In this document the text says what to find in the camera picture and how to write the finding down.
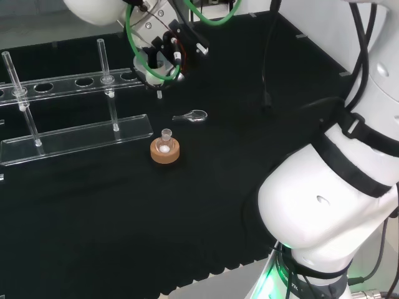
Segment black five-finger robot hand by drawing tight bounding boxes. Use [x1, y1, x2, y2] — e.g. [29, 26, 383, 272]
[133, 17, 209, 91]

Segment translucent white funnel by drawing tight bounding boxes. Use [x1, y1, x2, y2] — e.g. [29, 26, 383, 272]
[133, 55, 185, 100]

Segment clear glass weighing funnel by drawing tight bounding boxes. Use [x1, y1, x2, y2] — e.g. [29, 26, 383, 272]
[171, 109, 208, 123]

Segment clear acrylic funnel stand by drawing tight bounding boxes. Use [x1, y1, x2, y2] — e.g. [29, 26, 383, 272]
[0, 38, 154, 166]

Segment small round-bottom glass flask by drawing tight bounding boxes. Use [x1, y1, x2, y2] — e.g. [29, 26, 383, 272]
[156, 128, 174, 154]

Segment black bench cloth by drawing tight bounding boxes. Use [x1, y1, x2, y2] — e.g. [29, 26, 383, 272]
[0, 11, 355, 299]

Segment green cable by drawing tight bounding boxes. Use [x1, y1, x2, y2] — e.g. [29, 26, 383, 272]
[123, 0, 244, 83]

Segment brown cork ring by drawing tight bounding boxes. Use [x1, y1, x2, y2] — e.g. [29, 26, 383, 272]
[150, 136, 181, 164]

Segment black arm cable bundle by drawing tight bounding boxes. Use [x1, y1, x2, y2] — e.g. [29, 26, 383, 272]
[344, 0, 378, 110]

